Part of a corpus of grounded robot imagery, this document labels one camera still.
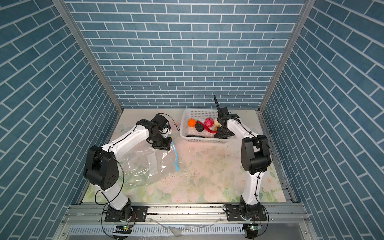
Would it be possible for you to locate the pink toy fruit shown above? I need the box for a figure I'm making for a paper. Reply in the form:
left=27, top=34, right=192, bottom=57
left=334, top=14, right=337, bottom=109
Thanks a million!
left=205, top=118, right=214, bottom=128

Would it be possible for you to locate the clear zip top bag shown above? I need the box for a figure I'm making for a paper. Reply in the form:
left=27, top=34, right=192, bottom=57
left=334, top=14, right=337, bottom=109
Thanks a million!
left=119, top=142, right=180, bottom=190

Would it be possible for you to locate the white plastic mesh basket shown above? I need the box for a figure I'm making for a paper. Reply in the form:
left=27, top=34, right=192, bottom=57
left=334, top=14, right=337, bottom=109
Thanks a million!
left=180, top=109, right=234, bottom=144

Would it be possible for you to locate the orange toy fruit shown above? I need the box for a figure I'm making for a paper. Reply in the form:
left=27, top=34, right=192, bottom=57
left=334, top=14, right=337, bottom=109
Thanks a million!
left=188, top=119, right=196, bottom=128

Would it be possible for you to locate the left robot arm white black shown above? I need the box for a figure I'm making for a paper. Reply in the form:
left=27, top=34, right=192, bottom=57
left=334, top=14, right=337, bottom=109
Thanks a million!
left=83, top=114, right=180, bottom=222

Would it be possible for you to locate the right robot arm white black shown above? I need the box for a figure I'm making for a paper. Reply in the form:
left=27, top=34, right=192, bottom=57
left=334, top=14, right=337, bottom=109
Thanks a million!
left=215, top=114, right=272, bottom=220

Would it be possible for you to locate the cream toy food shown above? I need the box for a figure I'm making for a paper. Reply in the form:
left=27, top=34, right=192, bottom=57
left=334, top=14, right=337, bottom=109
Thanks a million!
left=214, top=119, right=220, bottom=128

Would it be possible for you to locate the dark brown toy food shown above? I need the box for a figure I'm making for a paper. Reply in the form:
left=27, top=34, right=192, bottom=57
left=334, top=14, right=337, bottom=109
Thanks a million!
left=195, top=122, right=205, bottom=133

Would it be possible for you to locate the red toy chili pepper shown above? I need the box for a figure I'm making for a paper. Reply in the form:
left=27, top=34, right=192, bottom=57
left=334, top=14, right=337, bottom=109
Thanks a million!
left=197, top=121, right=218, bottom=134

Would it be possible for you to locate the black toy eggplant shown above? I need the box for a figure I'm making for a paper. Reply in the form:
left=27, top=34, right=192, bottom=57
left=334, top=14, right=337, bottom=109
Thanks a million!
left=187, top=135, right=205, bottom=138

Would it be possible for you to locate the left circuit board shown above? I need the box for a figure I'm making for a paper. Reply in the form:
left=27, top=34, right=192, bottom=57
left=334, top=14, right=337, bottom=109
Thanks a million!
left=113, top=225, right=132, bottom=235

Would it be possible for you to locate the circuit board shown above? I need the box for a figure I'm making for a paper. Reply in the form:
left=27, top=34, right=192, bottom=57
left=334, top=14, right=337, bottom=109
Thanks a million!
left=113, top=225, right=132, bottom=235
left=245, top=224, right=262, bottom=232

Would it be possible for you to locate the right circuit board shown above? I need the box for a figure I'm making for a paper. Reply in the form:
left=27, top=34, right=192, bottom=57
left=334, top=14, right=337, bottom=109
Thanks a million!
left=245, top=224, right=262, bottom=232

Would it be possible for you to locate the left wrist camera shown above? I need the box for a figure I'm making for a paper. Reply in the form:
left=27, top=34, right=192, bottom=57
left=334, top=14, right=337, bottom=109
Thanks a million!
left=152, top=114, right=170, bottom=135

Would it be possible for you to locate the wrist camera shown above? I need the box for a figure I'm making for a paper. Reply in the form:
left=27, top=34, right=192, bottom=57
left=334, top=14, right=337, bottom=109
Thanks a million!
left=152, top=114, right=170, bottom=135
left=217, top=107, right=229, bottom=121

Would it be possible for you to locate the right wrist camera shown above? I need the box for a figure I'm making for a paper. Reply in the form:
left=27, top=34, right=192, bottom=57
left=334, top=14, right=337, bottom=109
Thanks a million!
left=217, top=107, right=229, bottom=121

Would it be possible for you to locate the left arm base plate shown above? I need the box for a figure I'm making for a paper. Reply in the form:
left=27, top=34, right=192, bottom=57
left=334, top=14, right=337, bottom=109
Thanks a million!
left=103, top=206, right=149, bottom=223

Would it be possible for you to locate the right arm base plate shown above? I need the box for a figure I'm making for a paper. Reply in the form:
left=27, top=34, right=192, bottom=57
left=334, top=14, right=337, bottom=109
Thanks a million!
left=222, top=204, right=268, bottom=222

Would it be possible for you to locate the aluminium front rail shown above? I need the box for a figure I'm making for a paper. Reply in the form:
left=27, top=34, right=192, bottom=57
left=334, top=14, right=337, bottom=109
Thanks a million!
left=63, top=203, right=310, bottom=225

